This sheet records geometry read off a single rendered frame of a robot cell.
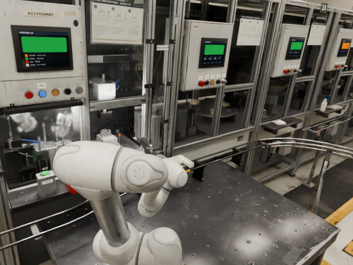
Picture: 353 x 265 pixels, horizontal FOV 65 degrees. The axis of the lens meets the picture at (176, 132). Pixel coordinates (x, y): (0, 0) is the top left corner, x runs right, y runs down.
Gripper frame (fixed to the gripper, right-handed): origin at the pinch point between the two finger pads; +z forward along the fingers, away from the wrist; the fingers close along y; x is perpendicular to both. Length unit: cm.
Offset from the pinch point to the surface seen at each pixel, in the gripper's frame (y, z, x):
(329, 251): -112, -68, -160
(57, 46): 52, 18, 34
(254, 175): -112, 50, -209
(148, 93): 23.0, 22.5, -21.6
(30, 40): 55, 18, 45
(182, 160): -26, 10, -44
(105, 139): -9.6, 36.3, 2.1
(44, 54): 49, 18, 40
